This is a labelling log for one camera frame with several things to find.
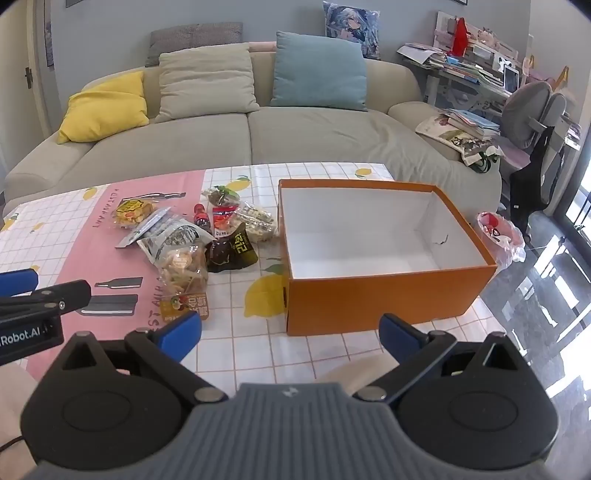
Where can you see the beige sofa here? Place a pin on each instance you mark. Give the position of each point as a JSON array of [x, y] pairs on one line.
[[323, 138]]

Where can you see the orange cardboard box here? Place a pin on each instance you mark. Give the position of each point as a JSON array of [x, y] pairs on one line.
[[392, 300]]

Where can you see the grey office chair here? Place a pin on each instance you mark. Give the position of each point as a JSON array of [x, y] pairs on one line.
[[531, 106]]

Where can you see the clear packet of pale snacks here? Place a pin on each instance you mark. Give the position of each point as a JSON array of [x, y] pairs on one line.
[[256, 221]]

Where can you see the red paper bag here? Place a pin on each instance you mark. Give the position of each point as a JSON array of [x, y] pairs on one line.
[[461, 37]]

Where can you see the green leaf print snack packet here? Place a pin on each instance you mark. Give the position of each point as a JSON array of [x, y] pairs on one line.
[[221, 196]]

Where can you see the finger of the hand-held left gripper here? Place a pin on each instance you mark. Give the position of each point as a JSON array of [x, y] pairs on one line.
[[18, 281], [64, 297]]

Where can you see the printed figure pillow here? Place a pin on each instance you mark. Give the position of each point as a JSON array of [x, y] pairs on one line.
[[351, 27]]

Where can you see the silver white snack packet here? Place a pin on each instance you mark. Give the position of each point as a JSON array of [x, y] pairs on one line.
[[147, 227]]

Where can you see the small dark bottle red cap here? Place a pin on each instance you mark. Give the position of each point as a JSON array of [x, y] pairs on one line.
[[202, 222]]

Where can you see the red snack packet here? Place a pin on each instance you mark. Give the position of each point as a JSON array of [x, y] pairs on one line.
[[224, 217]]

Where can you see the red and white plastic bag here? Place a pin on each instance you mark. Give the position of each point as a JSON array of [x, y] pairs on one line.
[[498, 230]]

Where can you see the stack of magazines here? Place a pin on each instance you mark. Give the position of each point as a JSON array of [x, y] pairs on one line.
[[461, 127]]

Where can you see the black garment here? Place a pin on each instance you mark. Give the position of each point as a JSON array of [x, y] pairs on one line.
[[535, 184]]

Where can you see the pile of books and papers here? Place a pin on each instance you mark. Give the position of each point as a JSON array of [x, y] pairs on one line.
[[434, 57]]

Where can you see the pink cushion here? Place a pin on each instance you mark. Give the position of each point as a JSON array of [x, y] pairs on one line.
[[263, 47]]

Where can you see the grey printed snack bag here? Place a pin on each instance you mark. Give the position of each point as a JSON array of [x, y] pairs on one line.
[[180, 237]]

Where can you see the yellow pillow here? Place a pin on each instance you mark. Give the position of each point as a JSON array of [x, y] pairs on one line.
[[101, 110]]

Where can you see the cream round stool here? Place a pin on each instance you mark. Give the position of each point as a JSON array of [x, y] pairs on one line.
[[355, 371]]

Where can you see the clear crisps bag orange label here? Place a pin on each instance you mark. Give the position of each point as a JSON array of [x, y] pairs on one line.
[[184, 277]]

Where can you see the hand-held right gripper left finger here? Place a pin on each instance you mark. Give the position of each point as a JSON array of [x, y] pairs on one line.
[[182, 332]]

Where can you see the light blue pillow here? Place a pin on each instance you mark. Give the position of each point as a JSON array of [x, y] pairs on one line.
[[318, 74]]

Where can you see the grey pillow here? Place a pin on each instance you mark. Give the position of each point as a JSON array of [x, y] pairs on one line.
[[194, 39]]

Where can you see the white tablet screen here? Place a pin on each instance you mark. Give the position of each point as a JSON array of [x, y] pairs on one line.
[[511, 79]]

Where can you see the dark green snack packet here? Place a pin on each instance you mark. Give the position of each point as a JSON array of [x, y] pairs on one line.
[[242, 247]]

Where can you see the beige pillow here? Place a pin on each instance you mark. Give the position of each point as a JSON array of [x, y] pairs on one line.
[[207, 83]]

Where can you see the yellow snack packet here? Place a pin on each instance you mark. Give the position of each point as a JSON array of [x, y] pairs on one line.
[[134, 211]]

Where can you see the desk shelf organizer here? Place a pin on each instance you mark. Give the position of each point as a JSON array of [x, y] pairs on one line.
[[485, 44]]

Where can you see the white desk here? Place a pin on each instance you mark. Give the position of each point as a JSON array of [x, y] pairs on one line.
[[443, 87]]

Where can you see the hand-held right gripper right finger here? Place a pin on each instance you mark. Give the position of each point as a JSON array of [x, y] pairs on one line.
[[395, 334]]

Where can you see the dark brown glossy packet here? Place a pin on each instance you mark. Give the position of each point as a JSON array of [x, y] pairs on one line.
[[218, 254]]

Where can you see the printed tote bag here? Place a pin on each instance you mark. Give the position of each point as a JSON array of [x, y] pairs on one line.
[[480, 157]]

